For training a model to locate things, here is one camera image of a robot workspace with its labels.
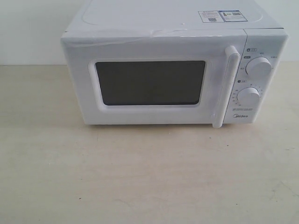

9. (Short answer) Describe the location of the white microwave door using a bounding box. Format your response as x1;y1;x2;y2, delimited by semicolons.
61;29;247;128

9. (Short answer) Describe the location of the white Midea microwave oven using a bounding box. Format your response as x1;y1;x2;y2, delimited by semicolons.
61;0;288;128

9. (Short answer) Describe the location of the lower white control knob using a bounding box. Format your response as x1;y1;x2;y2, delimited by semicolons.
237;87;260;106

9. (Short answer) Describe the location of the white control knob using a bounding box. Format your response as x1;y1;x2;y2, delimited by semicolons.
245;57;272;78
237;87;260;106

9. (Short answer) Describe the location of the upper white control knob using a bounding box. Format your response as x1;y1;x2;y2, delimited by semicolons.
245;57;272;78

